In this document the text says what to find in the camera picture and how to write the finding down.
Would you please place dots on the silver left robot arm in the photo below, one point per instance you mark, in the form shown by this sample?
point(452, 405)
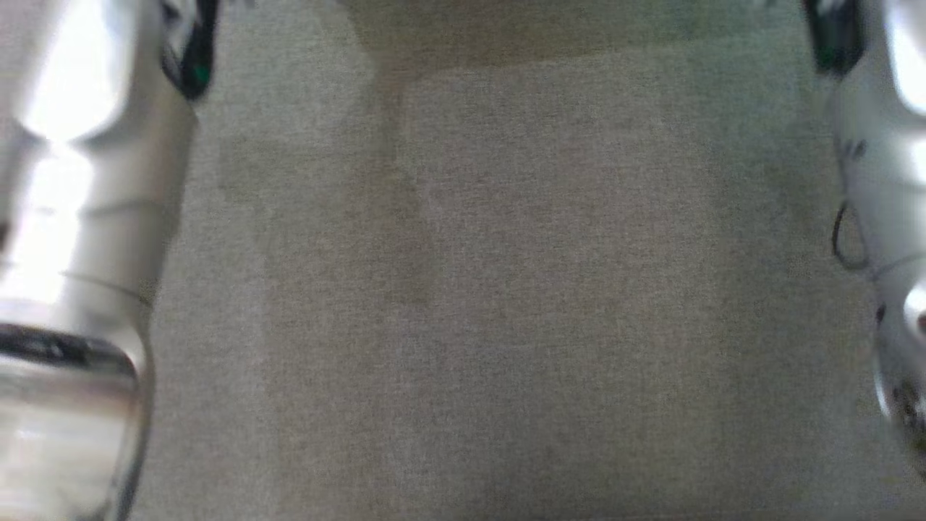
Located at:
point(72, 217)

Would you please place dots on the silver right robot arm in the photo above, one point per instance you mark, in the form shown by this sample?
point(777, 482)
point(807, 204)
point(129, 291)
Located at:
point(897, 217)

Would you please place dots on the grey fabric sofa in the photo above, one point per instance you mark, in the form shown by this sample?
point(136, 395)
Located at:
point(506, 289)

